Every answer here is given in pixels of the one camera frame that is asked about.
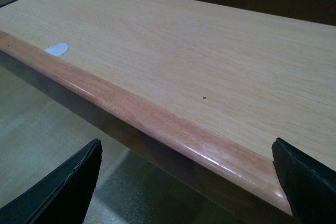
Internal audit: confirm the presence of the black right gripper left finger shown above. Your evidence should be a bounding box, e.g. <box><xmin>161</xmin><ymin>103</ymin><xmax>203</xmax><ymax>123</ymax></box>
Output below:
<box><xmin>1</xmin><ymin>139</ymin><xmax>102</xmax><ymax>223</ymax></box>

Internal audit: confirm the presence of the white oval sticker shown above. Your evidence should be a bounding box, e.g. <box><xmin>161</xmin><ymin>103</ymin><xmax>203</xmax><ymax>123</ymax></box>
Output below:
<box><xmin>44</xmin><ymin>42</ymin><xmax>69</xmax><ymax>57</ymax></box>

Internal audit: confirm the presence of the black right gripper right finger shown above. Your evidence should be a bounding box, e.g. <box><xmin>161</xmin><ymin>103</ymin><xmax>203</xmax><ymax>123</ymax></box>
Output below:
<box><xmin>271</xmin><ymin>137</ymin><xmax>335</xmax><ymax>223</ymax></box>

